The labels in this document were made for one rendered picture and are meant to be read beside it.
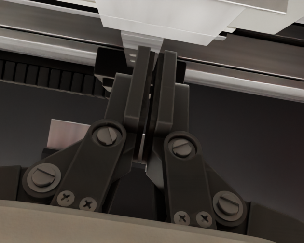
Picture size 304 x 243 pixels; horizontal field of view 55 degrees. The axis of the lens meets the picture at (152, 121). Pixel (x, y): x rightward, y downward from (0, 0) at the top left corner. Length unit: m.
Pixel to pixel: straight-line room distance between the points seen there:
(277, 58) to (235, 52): 0.07
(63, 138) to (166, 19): 0.11
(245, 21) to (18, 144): 0.65
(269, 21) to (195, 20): 0.04
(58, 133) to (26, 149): 0.55
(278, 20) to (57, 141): 0.16
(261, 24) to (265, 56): 0.29
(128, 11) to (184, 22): 0.04
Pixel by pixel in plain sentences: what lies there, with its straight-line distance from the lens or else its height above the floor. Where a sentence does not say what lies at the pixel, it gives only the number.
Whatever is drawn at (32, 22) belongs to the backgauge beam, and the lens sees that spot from 0.48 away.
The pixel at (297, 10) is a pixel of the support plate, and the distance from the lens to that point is 0.18.
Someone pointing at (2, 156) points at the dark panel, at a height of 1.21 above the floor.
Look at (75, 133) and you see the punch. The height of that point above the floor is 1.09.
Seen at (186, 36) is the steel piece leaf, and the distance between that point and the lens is 0.23.
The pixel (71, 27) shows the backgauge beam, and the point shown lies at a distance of 0.47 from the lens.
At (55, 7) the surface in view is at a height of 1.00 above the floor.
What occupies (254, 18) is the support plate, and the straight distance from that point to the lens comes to 0.19.
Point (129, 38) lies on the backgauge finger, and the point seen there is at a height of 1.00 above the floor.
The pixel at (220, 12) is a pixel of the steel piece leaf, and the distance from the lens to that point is 0.18.
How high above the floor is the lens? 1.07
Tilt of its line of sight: level
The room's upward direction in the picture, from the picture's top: 171 degrees counter-clockwise
